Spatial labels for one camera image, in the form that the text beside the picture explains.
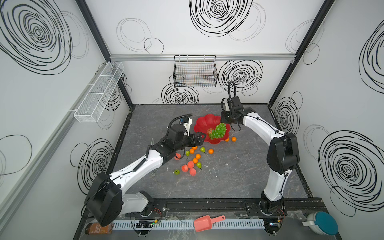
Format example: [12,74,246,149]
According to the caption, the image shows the green pear lower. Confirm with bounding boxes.
[196,162,202,170]

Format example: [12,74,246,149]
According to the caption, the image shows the peach bottom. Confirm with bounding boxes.
[189,168,197,176]

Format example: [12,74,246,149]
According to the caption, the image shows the teal lidded white jug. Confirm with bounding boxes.
[302,212,339,236]

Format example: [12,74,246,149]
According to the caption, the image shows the green grape bunch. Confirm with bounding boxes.
[209,123,227,140]

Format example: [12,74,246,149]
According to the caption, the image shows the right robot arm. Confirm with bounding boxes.
[221,97,300,216]

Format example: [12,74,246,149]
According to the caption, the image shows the metal green-tipped tongs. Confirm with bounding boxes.
[149,137,157,177]

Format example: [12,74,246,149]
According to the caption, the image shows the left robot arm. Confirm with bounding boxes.
[84,124,207,227]

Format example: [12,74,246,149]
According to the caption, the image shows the brown bottle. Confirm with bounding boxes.
[84,223,114,235]

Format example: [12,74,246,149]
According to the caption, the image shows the white slotted cable duct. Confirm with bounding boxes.
[113,219,265,231]

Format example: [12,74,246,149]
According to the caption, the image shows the peach lower left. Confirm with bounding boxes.
[181,165,189,172]

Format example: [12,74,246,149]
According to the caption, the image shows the black wire basket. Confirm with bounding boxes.
[173,55,219,88]

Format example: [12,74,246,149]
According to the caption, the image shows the peach centre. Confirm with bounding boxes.
[187,161,195,169]

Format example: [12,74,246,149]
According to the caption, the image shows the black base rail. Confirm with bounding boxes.
[119,197,328,217]

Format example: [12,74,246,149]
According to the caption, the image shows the pink plastic scoop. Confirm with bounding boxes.
[194,215,226,232]

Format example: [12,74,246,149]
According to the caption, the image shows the white mesh wall shelf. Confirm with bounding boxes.
[74,62,125,123]

